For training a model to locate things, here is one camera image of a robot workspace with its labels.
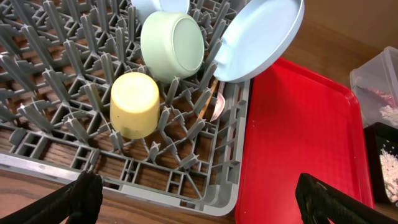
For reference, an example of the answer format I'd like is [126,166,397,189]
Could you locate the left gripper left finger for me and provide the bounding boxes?
[1,171,103,224]

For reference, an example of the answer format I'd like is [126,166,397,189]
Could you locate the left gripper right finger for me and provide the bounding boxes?
[295,173,397,224]

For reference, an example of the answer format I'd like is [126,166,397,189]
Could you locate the rice food waste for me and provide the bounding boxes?
[380,140,397,203]

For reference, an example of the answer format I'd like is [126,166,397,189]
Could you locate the yellow cup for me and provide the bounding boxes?
[110,72,160,139]

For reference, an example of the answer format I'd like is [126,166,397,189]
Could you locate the red snack wrapper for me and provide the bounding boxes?
[355,86,397,108]

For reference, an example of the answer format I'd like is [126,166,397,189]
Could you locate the large light blue plate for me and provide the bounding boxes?
[214,0,305,83]

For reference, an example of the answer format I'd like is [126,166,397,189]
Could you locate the green bowl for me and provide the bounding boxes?
[141,11,205,83]

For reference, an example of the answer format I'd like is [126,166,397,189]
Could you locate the wooden chopstick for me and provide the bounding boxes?
[198,78,218,119]

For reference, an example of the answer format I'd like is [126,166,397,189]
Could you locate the grey dishwasher rack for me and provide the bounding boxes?
[1,0,250,216]

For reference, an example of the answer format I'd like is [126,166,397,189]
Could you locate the red plastic tray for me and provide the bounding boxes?
[235,59,374,224]

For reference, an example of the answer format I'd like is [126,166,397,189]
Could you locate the black tray bin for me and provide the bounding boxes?
[364,122,397,208]

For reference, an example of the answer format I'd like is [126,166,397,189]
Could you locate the clear plastic bin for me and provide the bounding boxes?
[349,47,397,128]

